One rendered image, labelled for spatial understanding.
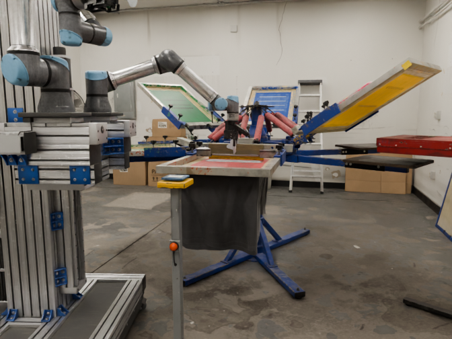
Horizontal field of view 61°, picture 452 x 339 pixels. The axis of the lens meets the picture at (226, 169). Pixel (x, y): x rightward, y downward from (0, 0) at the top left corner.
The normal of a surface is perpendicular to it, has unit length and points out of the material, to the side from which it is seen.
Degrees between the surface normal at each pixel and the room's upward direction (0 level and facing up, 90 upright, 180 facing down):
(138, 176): 90
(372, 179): 78
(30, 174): 90
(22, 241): 90
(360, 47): 90
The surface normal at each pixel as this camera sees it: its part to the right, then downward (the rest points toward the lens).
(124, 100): -0.23, 0.15
